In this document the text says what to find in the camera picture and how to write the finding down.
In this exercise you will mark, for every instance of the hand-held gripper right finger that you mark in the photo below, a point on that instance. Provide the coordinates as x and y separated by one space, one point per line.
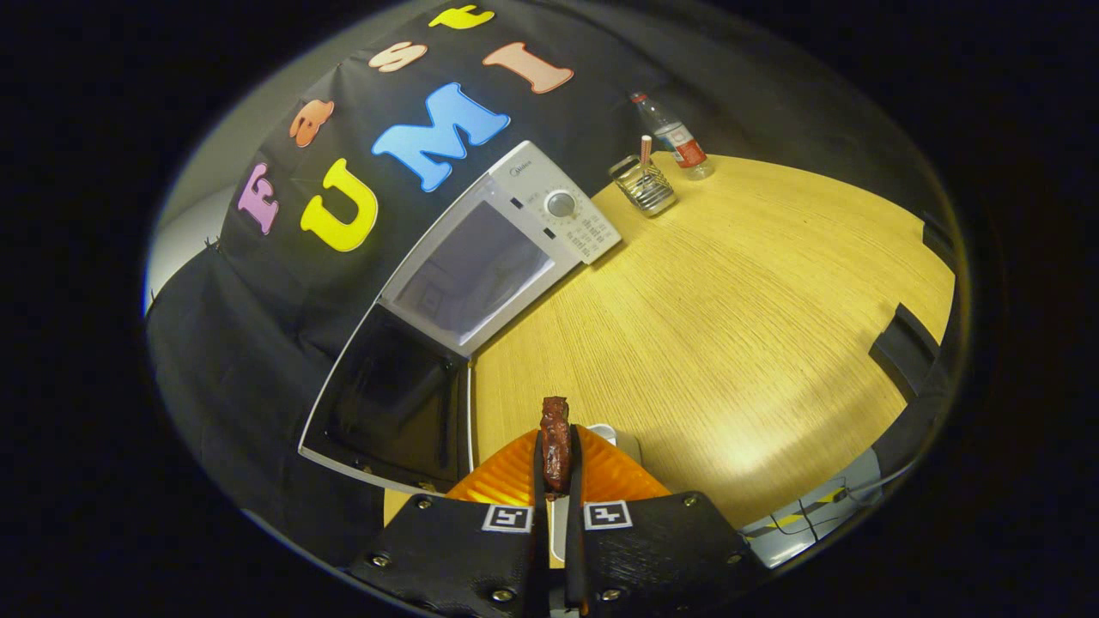
575 532

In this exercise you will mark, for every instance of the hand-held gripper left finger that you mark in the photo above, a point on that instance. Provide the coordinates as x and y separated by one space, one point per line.
537 532

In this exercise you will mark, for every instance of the brown meat piece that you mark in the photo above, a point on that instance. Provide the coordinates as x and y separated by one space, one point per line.
556 446

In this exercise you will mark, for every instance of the white toaster oven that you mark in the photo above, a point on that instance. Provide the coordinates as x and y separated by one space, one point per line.
562 232

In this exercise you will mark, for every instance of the small white tray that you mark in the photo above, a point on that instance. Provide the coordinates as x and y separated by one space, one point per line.
614 439

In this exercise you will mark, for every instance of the black chair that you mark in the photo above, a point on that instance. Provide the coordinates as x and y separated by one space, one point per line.
901 352

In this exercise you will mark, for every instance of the red striped straw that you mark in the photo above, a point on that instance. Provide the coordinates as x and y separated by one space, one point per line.
646 148

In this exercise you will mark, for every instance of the clear plastic water bottle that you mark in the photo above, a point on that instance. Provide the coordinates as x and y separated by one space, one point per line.
683 146

